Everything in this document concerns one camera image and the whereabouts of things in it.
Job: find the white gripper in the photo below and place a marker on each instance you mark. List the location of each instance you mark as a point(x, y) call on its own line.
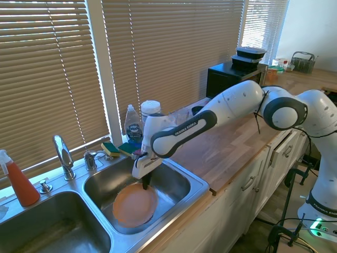
point(143, 166)

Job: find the orange plate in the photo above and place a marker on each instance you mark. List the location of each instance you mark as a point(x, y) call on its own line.
point(135, 205)

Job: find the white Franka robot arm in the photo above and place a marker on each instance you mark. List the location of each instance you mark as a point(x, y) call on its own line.
point(237, 102)

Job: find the stainless steel double sink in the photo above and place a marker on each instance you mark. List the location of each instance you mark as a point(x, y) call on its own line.
point(200, 184)

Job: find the chrome sink sprayer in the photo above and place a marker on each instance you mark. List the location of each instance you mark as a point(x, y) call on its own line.
point(90, 159)

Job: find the small chrome sink knob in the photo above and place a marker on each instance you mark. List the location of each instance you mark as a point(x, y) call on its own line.
point(45, 187)

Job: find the yellow green sponge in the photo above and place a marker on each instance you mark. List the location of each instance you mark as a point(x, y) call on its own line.
point(126, 149)
point(110, 149)

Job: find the clear Dawn dish soap bottle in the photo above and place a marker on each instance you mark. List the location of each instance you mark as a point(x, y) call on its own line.
point(133, 126)

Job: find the white wipes canister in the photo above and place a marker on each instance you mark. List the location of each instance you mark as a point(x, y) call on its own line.
point(150, 107)

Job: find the clear drinking glass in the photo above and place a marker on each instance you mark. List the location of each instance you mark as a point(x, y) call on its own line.
point(182, 115)

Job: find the chrome faucet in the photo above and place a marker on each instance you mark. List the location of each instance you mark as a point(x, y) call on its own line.
point(64, 158)

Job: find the dark blue bowl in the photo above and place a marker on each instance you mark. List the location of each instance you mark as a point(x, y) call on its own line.
point(196, 109)

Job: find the white kitchen cabinets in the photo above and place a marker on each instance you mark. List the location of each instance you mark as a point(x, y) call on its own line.
point(237, 210)

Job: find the black microwave oven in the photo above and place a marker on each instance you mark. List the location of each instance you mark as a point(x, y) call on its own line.
point(217, 79)

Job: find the orange spray bottle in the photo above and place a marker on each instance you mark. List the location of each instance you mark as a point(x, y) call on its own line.
point(22, 187)

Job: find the wide beige window blind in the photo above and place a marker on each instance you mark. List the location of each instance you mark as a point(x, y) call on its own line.
point(44, 87)
point(171, 52)

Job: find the black C-clamp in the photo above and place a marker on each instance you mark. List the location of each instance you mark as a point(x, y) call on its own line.
point(292, 174)
point(279, 230)

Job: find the black stand pole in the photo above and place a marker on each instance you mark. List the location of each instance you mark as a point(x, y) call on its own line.
point(287, 200)

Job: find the black food container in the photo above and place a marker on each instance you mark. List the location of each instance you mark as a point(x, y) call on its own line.
point(243, 63)
point(250, 51)

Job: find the orange tub with green lid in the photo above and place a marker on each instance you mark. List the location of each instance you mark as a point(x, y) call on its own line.
point(272, 74)

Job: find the white box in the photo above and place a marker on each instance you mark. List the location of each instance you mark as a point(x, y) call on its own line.
point(279, 62)

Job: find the narrow beige window blind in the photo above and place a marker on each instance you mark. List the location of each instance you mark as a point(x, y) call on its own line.
point(263, 29)

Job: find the grey cutlery caddy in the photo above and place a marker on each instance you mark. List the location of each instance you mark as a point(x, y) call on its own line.
point(302, 63)

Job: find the white window frame post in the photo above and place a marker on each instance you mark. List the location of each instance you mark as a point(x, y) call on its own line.
point(105, 79)

